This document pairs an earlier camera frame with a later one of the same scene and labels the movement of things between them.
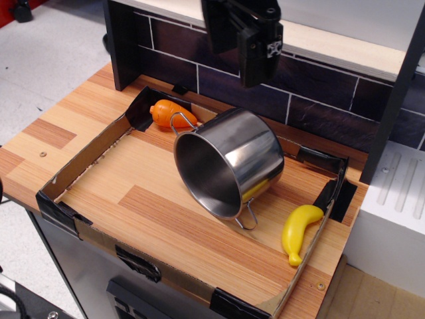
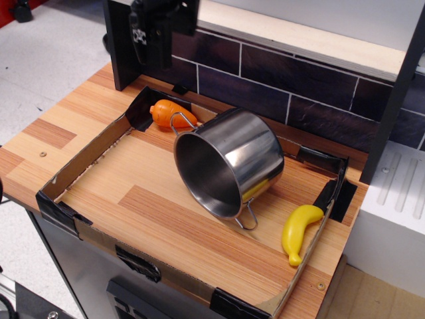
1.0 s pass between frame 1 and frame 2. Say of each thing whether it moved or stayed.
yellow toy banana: stayed
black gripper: moved
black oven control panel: stayed
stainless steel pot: stayed
